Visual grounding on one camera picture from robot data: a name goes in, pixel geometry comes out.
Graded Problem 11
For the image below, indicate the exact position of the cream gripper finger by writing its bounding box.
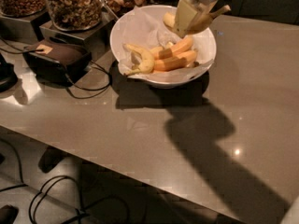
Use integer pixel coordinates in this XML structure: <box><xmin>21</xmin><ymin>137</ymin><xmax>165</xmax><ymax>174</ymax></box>
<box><xmin>172</xmin><ymin>0</ymin><xmax>218</xmax><ymax>39</ymax></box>

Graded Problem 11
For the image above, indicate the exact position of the white paper bowl liner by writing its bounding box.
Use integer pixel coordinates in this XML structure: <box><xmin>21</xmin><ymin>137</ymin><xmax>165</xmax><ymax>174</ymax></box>
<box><xmin>110</xmin><ymin>5</ymin><xmax>217</xmax><ymax>88</ymax></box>

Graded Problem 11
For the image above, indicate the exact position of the dark shoe on floor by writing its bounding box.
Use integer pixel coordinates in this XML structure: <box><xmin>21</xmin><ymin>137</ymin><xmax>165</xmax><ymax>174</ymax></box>
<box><xmin>0</xmin><ymin>205</ymin><xmax>19</xmax><ymax>224</ymax></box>

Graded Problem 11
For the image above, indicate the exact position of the metal stand under nut jar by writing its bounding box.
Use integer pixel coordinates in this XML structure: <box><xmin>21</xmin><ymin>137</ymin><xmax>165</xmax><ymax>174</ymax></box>
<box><xmin>40</xmin><ymin>12</ymin><xmax>115</xmax><ymax>60</ymax></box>

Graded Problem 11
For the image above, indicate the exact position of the curled spotted yellow banana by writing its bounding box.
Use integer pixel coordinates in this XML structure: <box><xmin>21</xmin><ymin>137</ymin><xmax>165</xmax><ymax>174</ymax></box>
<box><xmin>124</xmin><ymin>43</ymin><xmax>155</xmax><ymax>77</ymax></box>

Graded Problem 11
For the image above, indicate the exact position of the brown pouch with tag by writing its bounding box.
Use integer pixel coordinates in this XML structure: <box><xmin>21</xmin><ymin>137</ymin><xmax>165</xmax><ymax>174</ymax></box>
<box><xmin>23</xmin><ymin>37</ymin><xmax>92</xmax><ymax>87</ymax></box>

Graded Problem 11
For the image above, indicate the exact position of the orange banana lower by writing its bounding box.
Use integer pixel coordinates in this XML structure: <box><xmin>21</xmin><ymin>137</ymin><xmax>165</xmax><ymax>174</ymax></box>
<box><xmin>154</xmin><ymin>50</ymin><xmax>197</xmax><ymax>72</ymax></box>

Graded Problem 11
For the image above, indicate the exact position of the metal stand under almond jar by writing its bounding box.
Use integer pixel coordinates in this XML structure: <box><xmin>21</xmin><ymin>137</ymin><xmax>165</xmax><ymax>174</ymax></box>
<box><xmin>0</xmin><ymin>11</ymin><xmax>50</xmax><ymax>44</ymax></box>

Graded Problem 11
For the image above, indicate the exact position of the glass jar of almonds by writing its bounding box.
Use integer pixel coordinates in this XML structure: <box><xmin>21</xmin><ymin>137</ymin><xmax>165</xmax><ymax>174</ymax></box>
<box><xmin>0</xmin><ymin>0</ymin><xmax>45</xmax><ymax>18</ymax></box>

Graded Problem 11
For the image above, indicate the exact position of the black round device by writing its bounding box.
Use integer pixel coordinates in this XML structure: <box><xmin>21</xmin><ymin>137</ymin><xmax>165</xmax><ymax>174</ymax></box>
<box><xmin>0</xmin><ymin>54</ymin><xmax>18</xmax><ymax>92</ymax></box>

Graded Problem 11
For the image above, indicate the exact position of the black floor cable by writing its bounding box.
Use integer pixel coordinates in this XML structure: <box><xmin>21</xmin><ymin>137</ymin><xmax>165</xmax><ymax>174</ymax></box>
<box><xmin>0</xmin><ymin>138</ymin><xmax>132</xmax><ymax>224</ymax></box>

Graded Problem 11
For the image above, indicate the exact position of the glass jar of mixed nuts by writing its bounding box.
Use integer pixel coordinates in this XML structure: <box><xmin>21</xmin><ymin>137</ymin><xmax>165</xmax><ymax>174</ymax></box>
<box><xmin>45</xmin><ymin>0</ymin><xmax>102</xmax><ymax>32</ymax></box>

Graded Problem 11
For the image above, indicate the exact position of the orange banana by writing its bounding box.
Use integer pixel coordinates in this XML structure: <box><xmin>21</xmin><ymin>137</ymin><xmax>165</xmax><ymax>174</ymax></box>
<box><xmin>154</xmin><ymin>50</ymin><xmax>197</xmax><ymax>72</ymax></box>
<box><xmin>150</xmin><ymin>35</ymin><xmax>193</xmax><ymax>60</ymax></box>

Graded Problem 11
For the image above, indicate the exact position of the yellow banana with long stem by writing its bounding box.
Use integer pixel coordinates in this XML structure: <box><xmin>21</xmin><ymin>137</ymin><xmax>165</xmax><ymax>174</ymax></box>
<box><xmin>163</xmin><ymin>5</ymin><xmax>231</xmax><ymax>37</ymax></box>

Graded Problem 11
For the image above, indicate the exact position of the black cable on table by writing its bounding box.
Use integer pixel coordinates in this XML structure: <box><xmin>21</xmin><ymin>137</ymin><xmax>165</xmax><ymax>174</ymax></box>
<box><xmin>0</xmin><ymin>35</ymin><xmax>112</xmax><ymax>100</ymax></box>

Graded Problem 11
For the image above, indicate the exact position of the orange banana upper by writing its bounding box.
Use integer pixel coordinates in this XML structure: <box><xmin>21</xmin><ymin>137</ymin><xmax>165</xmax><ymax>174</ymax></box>
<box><xmin>150</xmin><ymin>35</ymin><xmax>193</xmax><ymax>60</ymax></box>

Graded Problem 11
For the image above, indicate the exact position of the white ceramic bowl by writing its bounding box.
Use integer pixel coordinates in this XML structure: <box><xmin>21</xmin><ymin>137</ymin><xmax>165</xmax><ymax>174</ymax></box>
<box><xmin>110</xmin><ymin>5</ymin><xmax>217</xmax><ymax>89</ymax></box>

